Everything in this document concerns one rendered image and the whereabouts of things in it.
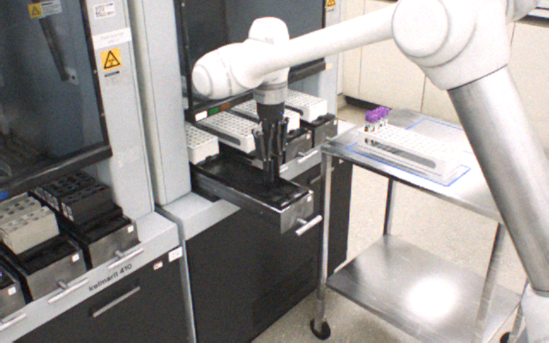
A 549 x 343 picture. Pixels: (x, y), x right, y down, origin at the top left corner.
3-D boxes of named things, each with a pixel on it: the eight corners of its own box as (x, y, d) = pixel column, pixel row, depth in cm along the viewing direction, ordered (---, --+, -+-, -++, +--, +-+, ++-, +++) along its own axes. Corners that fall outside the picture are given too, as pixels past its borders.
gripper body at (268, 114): (270, 92, 147) (271, 123, 151) (249, 101, 141) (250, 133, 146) (292, 99, 142) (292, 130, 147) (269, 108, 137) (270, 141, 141)
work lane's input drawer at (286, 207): (127, 157, 182) (123, 132, 177) (159, 143, 191) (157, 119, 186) (293, 242, 139) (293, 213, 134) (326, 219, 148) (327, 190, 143)
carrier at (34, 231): (56, 230, 129) (51, 208, 127) (60, 233, 128) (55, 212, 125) (9, 252, 122) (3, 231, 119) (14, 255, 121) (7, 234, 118)
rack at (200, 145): (135, 140, 178) (133, 122, 175) (159, 129, 184) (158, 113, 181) (195, 168, 160) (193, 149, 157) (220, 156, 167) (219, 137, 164)
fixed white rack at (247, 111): (218, 117, 194) (216, 100, 191) (238, 108, 200) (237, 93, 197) (280, 140, 176) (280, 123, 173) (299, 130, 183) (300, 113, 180)
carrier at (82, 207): (110, 204, 139) (106, 184, 137) (114, 207, 138) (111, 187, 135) (69, 223, 132) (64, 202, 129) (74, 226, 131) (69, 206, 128)
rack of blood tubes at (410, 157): (355, 148, 167) (357, 129, 164) (374, 138, 173) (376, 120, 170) (443, 181, 148) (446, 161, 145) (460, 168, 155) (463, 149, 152)
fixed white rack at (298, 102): (247, 105, 204) (247, 89, 201) (265, 97, 210) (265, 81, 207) (310, 125, 186) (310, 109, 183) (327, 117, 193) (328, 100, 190)
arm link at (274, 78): (267, 69, 146) (233, 82, 137) (266, 11, 138) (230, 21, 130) (298, 77, 140) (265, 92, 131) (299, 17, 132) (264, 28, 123)
